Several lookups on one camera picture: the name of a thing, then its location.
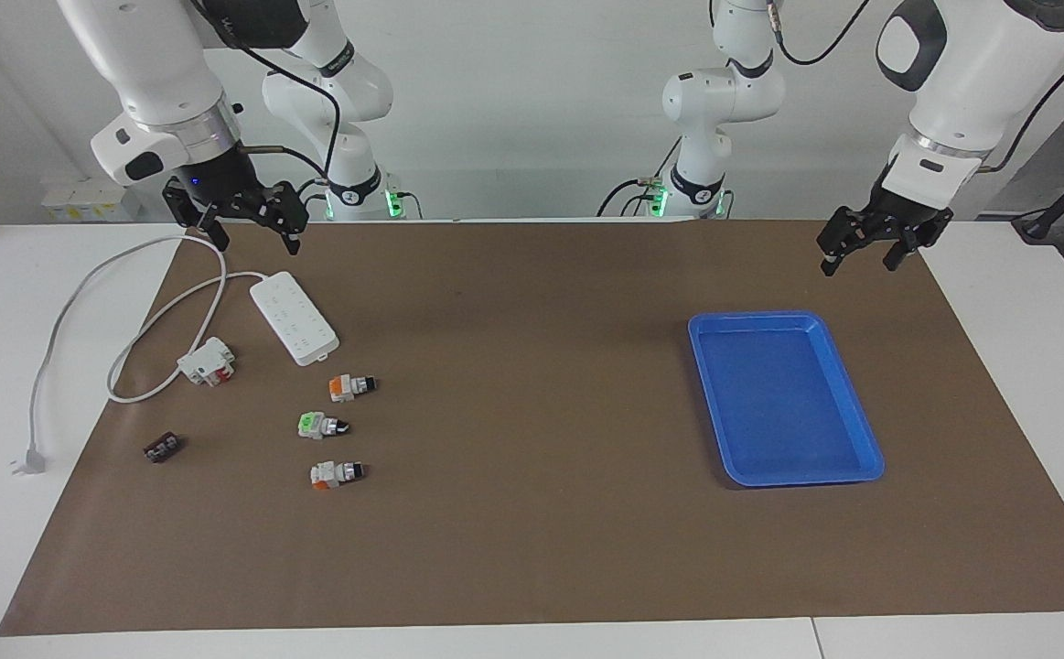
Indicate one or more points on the brown table mat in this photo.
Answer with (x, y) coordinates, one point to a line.
(532, 513)

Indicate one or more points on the selector switch white block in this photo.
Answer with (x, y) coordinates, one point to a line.
(330, 474)

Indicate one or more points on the blue plastic tray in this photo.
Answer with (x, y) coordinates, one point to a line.
(783, 403)

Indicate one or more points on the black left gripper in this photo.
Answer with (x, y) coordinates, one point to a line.
(902, 218)

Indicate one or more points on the white red circuit breaker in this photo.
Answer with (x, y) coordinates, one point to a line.
(202, 363)

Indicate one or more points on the selector switch orange green block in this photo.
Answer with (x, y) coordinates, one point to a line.
(349, 388)

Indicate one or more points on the white cardboard box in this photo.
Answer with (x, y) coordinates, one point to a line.
(83, 199)

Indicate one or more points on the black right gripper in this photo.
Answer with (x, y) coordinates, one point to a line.
(220, 178)

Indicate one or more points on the small dark terminal block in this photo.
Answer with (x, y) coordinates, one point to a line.
(162, 448)

